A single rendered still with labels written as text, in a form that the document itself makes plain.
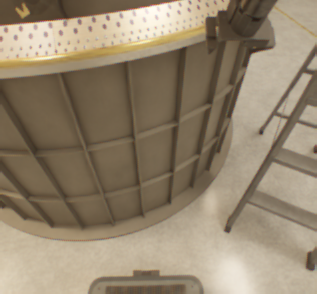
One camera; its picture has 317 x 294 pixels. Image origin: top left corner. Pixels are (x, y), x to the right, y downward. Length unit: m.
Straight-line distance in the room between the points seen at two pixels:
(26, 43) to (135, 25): 0.28
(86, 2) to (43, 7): 0.11
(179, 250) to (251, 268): 0.42
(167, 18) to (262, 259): 1.39
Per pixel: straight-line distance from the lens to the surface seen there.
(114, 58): 0.66
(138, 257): 1.53
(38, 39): 0.70
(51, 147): 0.96
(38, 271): 1.65
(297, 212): 1.48
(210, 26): 0.53
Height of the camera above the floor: 1.48
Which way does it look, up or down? 49 degrees down
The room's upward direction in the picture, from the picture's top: 1 degrees clockwise
